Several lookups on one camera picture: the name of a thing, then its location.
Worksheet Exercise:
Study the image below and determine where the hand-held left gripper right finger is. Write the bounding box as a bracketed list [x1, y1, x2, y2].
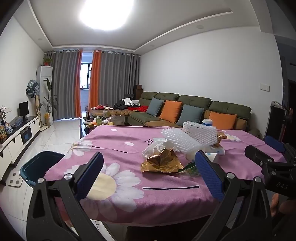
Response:
[195, 151, 273, 241]

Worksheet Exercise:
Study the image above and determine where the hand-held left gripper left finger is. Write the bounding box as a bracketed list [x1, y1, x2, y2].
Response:
[26, 152, 104, 241]

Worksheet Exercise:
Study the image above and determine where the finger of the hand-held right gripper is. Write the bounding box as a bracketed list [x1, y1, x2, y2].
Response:
[264, 136, 285, 153]
[245, 145, 274, 167]

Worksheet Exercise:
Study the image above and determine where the green snack wrapper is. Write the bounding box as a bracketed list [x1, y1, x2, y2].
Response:
[178, 162, 200, 177]

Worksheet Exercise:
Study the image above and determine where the white blue-dotted tissue packet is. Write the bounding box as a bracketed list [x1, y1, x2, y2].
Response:
[205, 147, 226, 163]

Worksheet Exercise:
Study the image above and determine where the white foam fruit net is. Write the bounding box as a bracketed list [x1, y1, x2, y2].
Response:
[183, 120, 218, 147]
[161, 127, 208, 156]

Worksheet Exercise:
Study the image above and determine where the gold foil wrapper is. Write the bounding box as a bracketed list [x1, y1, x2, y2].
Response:
[141, 148, 184, 174]

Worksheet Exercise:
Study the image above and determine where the teal plastic bin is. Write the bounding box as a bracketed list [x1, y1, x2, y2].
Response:
[20, 151, 66, 186]

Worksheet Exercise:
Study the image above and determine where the clear plastic bag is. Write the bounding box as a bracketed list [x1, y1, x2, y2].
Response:
[142, 138, 172, 160]

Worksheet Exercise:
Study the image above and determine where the person's right hand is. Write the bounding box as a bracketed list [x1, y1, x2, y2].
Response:
[270, 192, 281, 217]

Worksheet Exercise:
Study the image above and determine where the dark coffee table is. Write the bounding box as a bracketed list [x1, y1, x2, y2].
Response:
[80, 115, 130, 139]

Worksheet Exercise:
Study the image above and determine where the orange cushion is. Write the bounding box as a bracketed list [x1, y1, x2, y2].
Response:
[208, 111, 237, 130]
[159, 100, 183, 124]

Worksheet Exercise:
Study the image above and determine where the pink floral tablecloth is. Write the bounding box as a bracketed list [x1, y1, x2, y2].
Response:
[44, 125, 288, 226]

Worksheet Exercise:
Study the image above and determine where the brown snack bag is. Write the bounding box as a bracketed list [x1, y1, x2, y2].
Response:
[110, 115, 126, 126]

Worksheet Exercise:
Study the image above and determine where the blue-grey cushion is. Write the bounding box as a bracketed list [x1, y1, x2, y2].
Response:
[146, 97, 164, 117]
[177, 104, 204, 127]

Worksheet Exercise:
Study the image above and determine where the tall plant in yellow vase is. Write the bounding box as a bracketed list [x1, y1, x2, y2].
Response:
[39, 77, 58, 127]

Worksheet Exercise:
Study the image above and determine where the white perforated board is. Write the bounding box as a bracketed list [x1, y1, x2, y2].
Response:
[7, 171, 23, 187]

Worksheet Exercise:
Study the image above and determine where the pile of clothes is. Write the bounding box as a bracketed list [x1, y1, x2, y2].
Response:
[113, 98, 148, 113]

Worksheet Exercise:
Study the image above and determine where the green sofa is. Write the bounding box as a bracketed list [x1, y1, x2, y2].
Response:
[89, 91, 260, 137]

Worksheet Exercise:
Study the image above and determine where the white TV cabinet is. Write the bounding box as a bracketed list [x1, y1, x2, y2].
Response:
[0, 116, 40, 179]

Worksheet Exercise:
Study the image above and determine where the blue-white wrapped bundle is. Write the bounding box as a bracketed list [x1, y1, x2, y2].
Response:
[10, 116, 23, 128]

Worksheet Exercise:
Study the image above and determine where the grey and orange curtain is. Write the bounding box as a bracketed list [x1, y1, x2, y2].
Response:
[89, 50, 140, 116]
[47, 50, 83, 121]

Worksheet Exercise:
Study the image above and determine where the black monitor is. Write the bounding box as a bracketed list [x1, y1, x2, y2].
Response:
[19, 101, 29, 121]

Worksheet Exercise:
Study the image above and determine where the brown cardboard box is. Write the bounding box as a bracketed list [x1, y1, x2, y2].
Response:
[133, 85, 144, 100]

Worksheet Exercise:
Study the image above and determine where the window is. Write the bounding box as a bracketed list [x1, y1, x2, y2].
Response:
[80, 52, 93, 91]

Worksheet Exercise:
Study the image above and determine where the cloth-covered standing fan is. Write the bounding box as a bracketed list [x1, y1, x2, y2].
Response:
[25, 79, 45, 128]

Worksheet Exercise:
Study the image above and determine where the vase of dried flowers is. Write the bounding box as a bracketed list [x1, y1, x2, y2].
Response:
[0, 105, 12, 136]

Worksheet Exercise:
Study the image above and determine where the white standing air conditioner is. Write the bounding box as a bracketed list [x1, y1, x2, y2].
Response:
[36, 65, 53, 126]

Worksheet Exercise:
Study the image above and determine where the round ceiling light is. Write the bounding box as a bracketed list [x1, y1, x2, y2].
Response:
[80, 0, 136, 30]

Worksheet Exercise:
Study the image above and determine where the dark folded frame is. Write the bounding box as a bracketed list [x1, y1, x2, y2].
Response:
[264, 101, 292, 142]

